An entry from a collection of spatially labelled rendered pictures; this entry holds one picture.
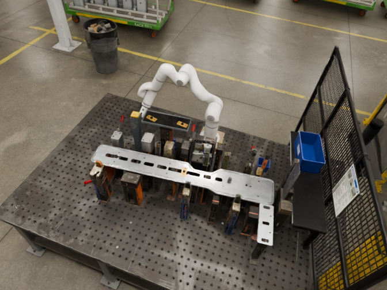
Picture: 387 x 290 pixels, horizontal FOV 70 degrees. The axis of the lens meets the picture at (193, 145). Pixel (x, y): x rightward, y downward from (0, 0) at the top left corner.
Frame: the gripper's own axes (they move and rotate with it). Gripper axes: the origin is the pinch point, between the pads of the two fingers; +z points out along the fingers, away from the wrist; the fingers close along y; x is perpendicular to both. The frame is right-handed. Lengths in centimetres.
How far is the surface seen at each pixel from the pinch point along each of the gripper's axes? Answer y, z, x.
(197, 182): -66, -6, -63
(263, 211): -81, -17, -109
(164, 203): -56, 30, -52
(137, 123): -31.3, -9.8, -3.5
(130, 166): -60, 11, -15
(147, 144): -48, -5, -18
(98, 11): 336, -22, 189
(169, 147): -49, -12, -34
